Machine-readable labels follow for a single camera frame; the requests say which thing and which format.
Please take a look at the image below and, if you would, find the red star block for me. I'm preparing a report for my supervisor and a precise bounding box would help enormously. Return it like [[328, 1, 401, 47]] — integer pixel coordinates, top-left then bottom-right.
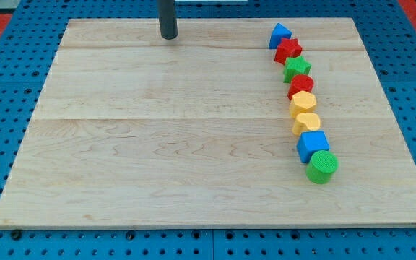
[[274, 38, 303, 65]]

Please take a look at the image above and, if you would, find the yellow hexagon block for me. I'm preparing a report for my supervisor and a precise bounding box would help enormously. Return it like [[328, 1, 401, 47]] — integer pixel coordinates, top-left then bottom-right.
[[289, 90, 317, 118]]

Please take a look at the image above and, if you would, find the red cylinder block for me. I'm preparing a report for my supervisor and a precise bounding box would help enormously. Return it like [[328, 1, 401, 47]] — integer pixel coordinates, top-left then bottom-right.
[[287, 74, 314, 100]]

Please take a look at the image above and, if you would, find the blue triangle block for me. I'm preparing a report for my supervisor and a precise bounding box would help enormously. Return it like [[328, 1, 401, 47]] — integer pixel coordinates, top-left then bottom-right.
[[269, 23, 293, 49]]

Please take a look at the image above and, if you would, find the light wooden board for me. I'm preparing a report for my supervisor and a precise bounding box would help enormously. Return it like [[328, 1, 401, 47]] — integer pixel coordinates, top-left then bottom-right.
[[0, 18, 416, 230]]

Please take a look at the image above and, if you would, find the green star block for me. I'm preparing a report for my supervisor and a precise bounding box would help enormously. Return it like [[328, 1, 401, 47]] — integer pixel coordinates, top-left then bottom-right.
[[283, 56, 312, 83]]

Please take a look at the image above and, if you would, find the dark cylindrical robot arm rod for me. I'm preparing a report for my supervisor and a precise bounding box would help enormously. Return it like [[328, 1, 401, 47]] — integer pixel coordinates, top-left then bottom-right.
[[157, 0, 178, 40]]

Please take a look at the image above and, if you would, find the blue cube block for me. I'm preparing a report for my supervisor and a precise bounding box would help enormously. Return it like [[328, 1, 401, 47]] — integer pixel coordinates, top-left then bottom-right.
[[296, 130, 330, 163]]

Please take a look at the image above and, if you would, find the yellow heart block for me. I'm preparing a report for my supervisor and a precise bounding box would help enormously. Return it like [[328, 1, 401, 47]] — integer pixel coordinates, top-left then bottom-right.
[[292, 112, 321, 136]]

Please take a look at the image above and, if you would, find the green cylinder block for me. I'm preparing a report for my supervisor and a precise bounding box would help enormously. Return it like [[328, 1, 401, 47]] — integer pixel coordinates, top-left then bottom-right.
[[305, 150, 339, 184]]

